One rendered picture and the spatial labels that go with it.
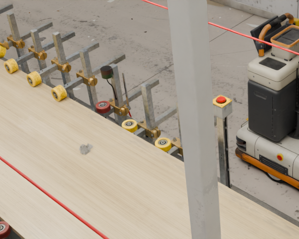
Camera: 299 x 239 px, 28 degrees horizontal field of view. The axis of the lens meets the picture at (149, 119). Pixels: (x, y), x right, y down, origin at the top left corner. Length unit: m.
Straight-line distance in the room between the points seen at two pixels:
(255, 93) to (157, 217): 1.45
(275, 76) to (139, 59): 2.12
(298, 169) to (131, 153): 1.28
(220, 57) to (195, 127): 4.28
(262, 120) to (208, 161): 2.68
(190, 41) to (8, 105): 2.55
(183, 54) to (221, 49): 4.46
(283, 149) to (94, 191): 1.52
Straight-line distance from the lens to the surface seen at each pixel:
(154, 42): 5.70
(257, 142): 3.94
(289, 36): 3.78
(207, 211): 1.25
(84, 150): 2.98
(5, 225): 2.72
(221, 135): 2.74
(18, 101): 3.49
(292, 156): 3.82
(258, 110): 3.82
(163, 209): 2.61
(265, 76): 3.64
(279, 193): 3.96
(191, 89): 1.06
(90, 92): 3.48
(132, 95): 3.41
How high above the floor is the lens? 2.73
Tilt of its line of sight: 36 degrees down
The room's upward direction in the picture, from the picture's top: 8 degrees counter-clockwise
